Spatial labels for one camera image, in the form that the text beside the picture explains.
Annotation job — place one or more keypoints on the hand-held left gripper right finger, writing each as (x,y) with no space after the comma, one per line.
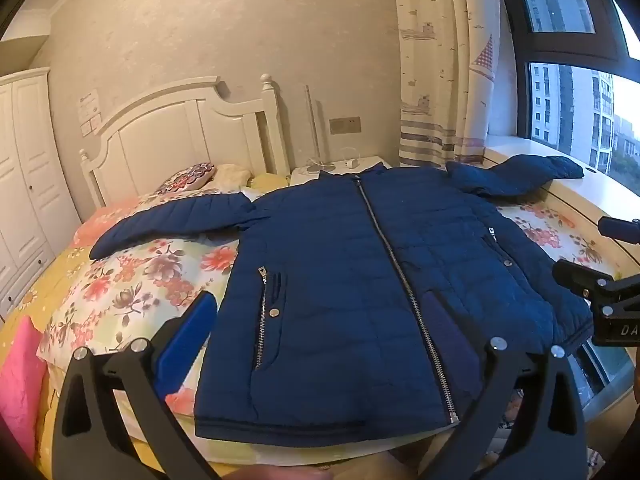
(450,340)

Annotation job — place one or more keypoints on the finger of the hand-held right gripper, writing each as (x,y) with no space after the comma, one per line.
(582,277)
(622,228)

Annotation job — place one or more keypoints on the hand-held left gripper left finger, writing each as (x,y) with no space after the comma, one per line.
(185,340)

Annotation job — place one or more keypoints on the blue puffer jacket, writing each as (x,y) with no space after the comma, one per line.
(340,270)

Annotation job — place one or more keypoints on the beige window sill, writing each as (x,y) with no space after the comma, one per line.
(600,195)

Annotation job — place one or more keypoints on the bed with floral sheet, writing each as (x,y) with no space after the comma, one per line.
(150,270)

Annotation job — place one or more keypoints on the patterned purple cushion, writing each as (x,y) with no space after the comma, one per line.
(187,177)

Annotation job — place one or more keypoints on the cream pillow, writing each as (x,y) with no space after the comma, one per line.
(232,176)

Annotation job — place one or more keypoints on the pink cloth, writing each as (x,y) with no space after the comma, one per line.
(20,385)

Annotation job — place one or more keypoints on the dark framed window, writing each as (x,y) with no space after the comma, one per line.
(570,60)

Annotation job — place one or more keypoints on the yellow pillow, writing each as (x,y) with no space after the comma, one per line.
(267,181)

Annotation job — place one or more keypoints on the white nightstand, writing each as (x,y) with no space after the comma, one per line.
(330,170)

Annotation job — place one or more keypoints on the white wooden headboard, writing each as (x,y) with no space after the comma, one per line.
(200,125)

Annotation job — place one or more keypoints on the white wardrobe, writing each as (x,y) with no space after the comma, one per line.
(25,185)

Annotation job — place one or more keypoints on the printed curtain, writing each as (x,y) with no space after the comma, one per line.
(445,65)

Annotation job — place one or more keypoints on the white lamp with thin pole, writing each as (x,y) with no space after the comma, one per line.
(312,130)

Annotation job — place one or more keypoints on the beige wall socket panel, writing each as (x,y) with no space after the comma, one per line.
(344,125)

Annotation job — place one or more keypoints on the wall switch panels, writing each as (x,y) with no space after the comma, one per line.
(90,112)

